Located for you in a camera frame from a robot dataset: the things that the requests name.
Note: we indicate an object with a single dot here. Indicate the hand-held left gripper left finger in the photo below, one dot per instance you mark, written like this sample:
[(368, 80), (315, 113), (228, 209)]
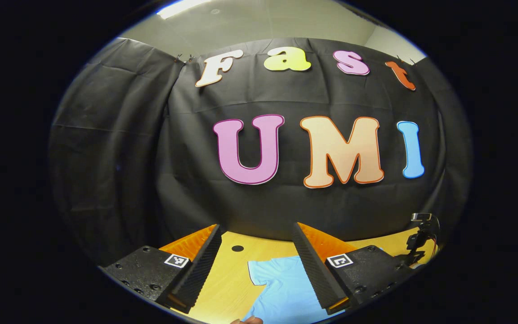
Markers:
[(205, 265)]

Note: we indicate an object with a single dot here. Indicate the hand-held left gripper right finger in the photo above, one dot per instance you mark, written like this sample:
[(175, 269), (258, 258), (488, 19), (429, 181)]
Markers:
[(310, 265)]

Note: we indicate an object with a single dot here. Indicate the light blue T-shirt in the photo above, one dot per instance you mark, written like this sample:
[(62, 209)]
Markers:
[(281, 288)]

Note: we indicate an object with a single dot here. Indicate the black backdrop cloth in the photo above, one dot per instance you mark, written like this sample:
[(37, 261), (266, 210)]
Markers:
[(196, 148)]

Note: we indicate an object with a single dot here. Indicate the round black table grommet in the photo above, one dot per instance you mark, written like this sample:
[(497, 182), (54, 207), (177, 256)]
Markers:
[(237, 248)]

